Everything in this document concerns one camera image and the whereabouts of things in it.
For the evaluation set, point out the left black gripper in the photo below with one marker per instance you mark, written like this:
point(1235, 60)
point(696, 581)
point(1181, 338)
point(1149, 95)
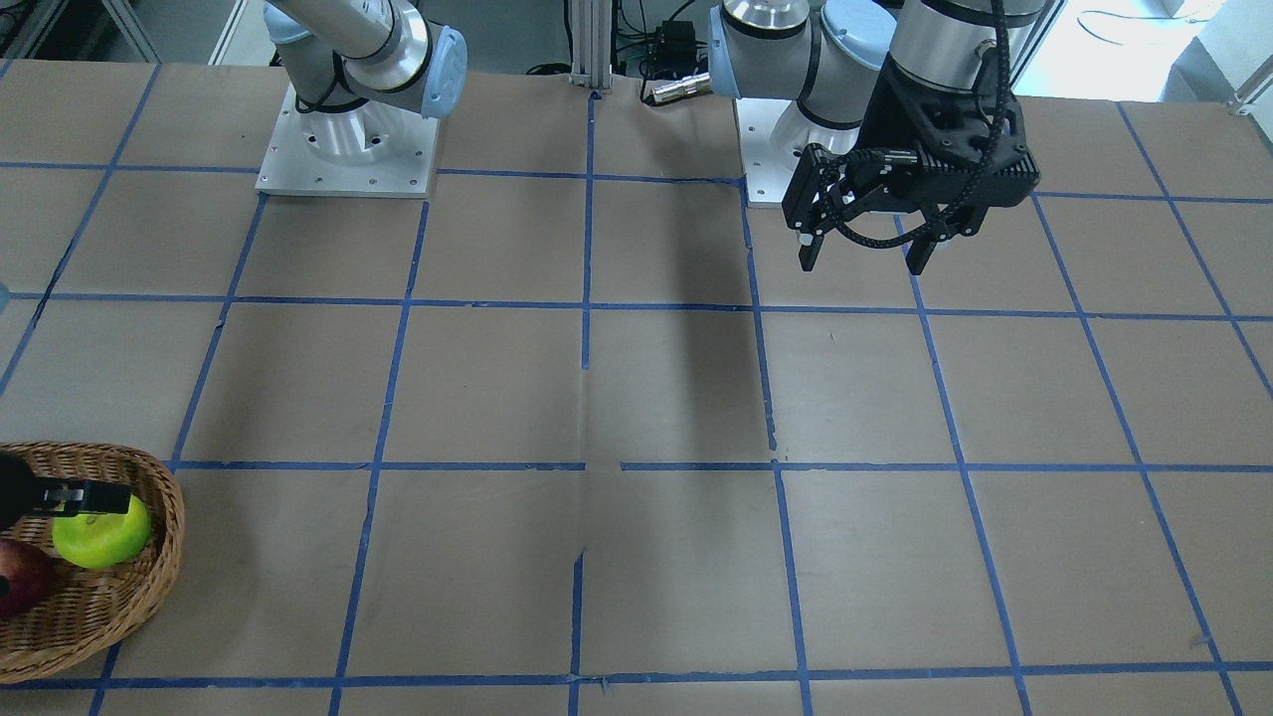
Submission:
point(882, 124)

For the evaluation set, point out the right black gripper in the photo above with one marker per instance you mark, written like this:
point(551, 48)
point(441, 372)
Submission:
point(14, 494)

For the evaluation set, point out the green apple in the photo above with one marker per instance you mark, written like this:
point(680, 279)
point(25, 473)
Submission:
point(102, 541)

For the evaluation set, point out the red yellow apple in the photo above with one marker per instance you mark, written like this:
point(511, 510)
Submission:
point(28, 575)

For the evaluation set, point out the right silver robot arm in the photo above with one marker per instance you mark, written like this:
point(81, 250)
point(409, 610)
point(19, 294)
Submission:
point(384, 52)

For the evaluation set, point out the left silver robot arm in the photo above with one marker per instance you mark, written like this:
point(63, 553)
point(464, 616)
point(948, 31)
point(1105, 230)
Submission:
point(827, 59)

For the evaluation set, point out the brown wicker basket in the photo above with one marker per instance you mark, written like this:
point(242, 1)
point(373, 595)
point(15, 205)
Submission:
point(88, 611)

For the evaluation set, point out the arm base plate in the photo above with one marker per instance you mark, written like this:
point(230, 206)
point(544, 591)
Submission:
point(771, 135)
point(373, 151)

